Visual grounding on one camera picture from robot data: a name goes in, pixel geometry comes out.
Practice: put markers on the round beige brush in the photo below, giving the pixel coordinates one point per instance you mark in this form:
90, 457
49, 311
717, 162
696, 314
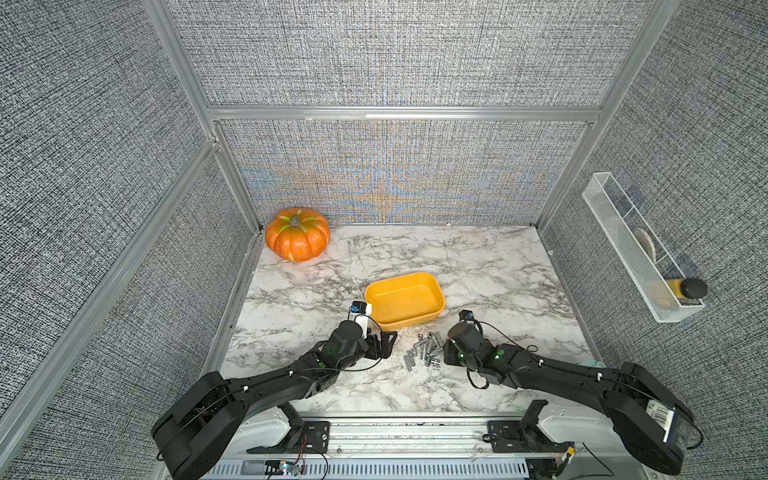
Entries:
646, 242

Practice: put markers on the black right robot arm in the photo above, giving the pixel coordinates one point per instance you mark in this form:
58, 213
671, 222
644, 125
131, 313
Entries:
652, 423

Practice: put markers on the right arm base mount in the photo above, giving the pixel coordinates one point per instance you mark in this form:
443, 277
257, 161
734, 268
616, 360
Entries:
524, 436

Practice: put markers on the orange decorative pumpkin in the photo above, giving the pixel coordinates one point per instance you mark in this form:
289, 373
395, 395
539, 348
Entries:
298, 234

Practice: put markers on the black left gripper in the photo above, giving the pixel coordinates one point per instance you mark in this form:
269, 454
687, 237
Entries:
385, 349

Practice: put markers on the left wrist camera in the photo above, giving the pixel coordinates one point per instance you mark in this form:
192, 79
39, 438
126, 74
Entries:
360, 313

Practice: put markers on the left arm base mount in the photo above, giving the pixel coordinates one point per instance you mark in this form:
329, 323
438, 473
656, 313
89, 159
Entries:
282, 430

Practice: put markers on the clear wall-mounted shelf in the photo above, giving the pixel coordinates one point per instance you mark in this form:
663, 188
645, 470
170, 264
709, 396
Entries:
618, 215

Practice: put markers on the yellow plastic storage box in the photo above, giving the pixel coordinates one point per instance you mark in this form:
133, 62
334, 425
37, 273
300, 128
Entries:
405, 300

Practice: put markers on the pile of silver sockets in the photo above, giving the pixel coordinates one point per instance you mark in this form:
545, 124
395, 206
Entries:
427, 351

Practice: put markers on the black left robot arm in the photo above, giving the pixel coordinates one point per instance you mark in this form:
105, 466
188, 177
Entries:
192, 435

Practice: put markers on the yellow bottle black cap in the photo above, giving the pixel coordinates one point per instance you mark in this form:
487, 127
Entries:
688, 288

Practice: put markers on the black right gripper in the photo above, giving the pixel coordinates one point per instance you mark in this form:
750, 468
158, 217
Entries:
447, 352

